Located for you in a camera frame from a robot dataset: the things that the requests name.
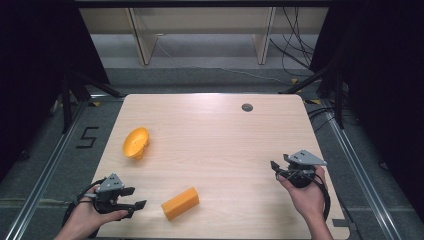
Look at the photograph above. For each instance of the black curtain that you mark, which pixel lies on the black curtain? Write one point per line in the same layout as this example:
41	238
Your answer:
386	83
33	66

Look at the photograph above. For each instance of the orange block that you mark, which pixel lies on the orange block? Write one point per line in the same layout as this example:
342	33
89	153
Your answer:
180	203

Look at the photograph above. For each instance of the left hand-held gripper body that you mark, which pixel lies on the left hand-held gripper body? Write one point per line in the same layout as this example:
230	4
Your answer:
109	185

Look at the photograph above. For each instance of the person's left hand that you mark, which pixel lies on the person's left hand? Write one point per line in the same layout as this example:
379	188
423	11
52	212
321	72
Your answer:
87	216

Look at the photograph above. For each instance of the person's right hand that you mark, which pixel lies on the person's right hand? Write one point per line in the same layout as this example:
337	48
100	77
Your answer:
307	198

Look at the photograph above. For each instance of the orange bowl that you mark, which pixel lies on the orange bowl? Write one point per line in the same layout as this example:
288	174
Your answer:
135	142

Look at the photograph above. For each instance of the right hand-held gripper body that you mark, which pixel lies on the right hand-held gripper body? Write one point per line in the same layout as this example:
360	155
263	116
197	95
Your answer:
302	159

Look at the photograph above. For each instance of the black metal stand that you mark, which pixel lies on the black metal stand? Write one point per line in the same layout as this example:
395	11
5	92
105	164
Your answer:
67	100
337	93

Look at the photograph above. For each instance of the beige desk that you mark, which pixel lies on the beige desk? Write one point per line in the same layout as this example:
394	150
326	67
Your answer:
200	20

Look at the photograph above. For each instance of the aluminium floor rail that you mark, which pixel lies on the aluminium floor rail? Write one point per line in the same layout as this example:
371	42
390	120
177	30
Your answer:
45	171
361	175

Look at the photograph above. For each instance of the grey tape patch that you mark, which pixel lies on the grey tape patch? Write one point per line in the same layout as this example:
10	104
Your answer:
340	222

